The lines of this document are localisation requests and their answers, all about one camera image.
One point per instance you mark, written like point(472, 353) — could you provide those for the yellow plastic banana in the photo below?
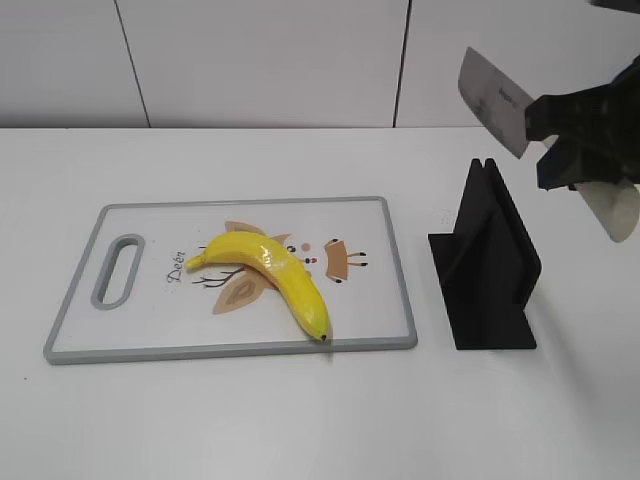
point(272, 260)

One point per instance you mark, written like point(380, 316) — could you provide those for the white-handled cleaver knife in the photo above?
point(499, 103)

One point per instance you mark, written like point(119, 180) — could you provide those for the white grey-rimmed cutting board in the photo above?
point(131, 298)

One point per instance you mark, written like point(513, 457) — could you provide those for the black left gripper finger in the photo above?
point(569, 162)

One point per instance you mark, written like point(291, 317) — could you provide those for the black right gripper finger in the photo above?
point(586, 115)

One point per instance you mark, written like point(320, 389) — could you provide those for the black knife stand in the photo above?
point(487, 266)

